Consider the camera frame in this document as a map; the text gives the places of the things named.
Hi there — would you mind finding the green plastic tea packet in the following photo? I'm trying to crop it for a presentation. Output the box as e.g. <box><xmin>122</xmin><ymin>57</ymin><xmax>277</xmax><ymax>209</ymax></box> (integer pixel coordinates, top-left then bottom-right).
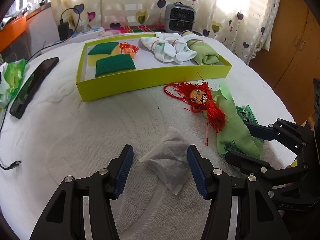
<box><xmin>235</xmin><ymin>105</ymin><xmax>264</xmax><ymax>146</ymax></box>

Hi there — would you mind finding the light green cloth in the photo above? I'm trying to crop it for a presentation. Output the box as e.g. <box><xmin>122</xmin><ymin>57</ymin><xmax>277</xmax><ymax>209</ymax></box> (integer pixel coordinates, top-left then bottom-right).
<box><xmin>211</xmin><ymin>82</ymin><xmax>263</xmax><ymax>159</ymax></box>

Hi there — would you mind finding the red tassel knot ornament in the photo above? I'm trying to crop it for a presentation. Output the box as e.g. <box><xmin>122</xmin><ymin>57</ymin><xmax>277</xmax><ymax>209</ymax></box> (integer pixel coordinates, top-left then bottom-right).
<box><xmin>163</xmin><ymin>80</ymin><xmax>226</xmax><ymax>146</ymax></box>

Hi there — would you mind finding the grey tea bag sachet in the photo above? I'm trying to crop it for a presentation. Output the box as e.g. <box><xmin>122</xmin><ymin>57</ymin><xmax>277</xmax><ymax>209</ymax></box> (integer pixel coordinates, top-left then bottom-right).
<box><xmin>139</xmin><ymin>126</ymin><xmax>191</xmax><ymax>195</ymax></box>

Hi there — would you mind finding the white socks bundle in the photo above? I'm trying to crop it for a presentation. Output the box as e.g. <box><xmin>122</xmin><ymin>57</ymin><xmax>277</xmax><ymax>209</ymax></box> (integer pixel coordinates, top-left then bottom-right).
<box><xmin>140</xmin><ymin>37</ymin><xmax>176</xmax><ymax>62</ymax></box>
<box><xmin>156</xmin><ymin>32</ymin><xmax>196</xmax><ymax>64</ymax></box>

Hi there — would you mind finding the orange string whistle charm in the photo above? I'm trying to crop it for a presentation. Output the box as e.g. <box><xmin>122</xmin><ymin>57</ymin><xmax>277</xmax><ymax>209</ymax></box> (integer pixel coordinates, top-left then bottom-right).
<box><xmin>119</xmin><ymin>42</ymin><xmax>139</xmax><ymax>59</ymax></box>

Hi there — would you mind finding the wooden cabinet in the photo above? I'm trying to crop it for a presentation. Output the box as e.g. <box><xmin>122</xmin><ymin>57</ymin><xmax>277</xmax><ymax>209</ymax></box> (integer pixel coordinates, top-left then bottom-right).
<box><xmin>249</xmin><ymin>0</ymin><xmax>319</xmax><ymax>125</ymax></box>

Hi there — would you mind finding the white fleece table cover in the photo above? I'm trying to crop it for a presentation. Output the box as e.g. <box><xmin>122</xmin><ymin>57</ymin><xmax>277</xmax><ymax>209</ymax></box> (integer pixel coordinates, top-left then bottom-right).
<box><xmin>0</xmin><ymin>31</ymin><xmax>298</xmax><ymax>240</ymax></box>

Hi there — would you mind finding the rolled green towel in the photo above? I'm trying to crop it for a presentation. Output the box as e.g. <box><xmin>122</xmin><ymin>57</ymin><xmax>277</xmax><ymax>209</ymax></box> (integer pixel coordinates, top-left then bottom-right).
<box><xmin>181</xmin><ymin>31</ymin><xmax>219</xmax><ymax>65</ymax></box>

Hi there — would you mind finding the heart pattern curtain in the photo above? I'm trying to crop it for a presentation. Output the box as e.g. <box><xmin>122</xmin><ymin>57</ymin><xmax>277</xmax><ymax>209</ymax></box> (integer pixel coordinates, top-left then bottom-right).
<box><xmin>50</xmin><ymin>0</ymin><xmax>280</xmax><ymax>63</ymax></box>

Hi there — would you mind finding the white socks bundle in box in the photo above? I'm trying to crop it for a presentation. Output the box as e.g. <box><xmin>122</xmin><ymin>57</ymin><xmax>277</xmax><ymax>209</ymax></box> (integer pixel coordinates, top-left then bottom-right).
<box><xmin>140</xmin><ymin>37</ymin><xmax>176</xmax><ymax>62</ymax></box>

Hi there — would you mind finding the grey mini fan heater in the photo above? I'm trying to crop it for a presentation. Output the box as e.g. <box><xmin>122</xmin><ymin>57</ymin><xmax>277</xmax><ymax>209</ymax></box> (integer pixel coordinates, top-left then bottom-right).
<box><xmin>164</xmin><ymin>2</ymin><xmax>196</xmax><ymax>34</ymax></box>

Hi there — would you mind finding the black smartphone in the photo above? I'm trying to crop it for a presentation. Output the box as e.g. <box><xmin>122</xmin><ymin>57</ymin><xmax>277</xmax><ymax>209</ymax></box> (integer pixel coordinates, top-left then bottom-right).
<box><xmin>10</xmin><ymin>57</ymin><xmax>60</xmax><ymax>119</ymax></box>

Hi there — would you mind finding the green white plastic wrapper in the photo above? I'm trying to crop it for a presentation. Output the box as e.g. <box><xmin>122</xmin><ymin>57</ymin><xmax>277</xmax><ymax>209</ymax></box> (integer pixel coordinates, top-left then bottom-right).
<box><xmin>0</xmin><ymin>59</ymin><xmax>27</xmax><ymax>109</ymax></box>

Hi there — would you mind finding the yellow-green shallow box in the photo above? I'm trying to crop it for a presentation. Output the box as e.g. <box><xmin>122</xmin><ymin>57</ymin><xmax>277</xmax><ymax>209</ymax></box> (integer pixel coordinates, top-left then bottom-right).
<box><xmin>75</xmin><ymin>33</ymin><xmax>232</xmax><ymax>102</ymax></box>

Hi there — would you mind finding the colourful plaid cloth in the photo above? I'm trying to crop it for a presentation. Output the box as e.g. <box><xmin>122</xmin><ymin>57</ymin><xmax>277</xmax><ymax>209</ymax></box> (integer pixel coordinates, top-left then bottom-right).
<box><xmin>105</xmin><ymin>23</ymin><xmax>165</xmax><ymax>34</ymax></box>

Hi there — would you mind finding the green sponge front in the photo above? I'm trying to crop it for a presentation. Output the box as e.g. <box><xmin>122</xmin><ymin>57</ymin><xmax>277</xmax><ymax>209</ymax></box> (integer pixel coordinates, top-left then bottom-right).
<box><xmin>95</xmin><ymin>54</ymin><xmax>136</xmax><ymax>77</ymax></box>

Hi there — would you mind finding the yellow green sponge rear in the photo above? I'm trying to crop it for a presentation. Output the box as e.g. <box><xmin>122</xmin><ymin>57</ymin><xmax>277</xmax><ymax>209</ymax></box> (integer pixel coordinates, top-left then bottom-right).
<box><xmin>87</xmin><ymin>42</ymin><xmax>119</xmax><ymax>67</ymax></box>

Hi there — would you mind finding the clear plastic packet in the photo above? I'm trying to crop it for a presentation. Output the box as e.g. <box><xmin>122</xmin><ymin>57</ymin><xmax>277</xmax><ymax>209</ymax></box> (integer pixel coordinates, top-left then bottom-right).
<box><xmin>98</xmin><ymin>30</ymin><xmax>121</xmax><ymax>38</ymax></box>

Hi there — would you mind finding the black power adapter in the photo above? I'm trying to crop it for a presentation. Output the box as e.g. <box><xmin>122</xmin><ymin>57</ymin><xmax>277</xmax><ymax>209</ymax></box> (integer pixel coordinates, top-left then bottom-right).
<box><xmin>57</xmin><ymin>21</ymin><xmax>71</xmax><ymax>41</ymax></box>

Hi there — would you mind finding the white blue power strip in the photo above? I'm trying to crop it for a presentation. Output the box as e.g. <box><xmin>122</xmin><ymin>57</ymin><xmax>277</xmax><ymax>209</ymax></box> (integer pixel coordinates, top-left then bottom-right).
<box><xmin>67</xmin><ymin>27</ymin><xmax>104</xmax><ymax>43</ymax></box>

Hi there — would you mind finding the orange shelf tray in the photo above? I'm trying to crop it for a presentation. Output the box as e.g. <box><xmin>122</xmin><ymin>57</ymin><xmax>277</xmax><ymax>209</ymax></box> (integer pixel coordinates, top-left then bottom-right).
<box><xmin>1</xmin><ymin>2</ymin><xmax>55</xmax><ymax>52</ymax></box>

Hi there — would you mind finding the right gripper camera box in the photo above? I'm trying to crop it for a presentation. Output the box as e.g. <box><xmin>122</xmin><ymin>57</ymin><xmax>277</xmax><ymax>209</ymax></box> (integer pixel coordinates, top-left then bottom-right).
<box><xmin>313</xmin><ymin>78</ymin><xmax>320</xmax><ymax>129</ymax></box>

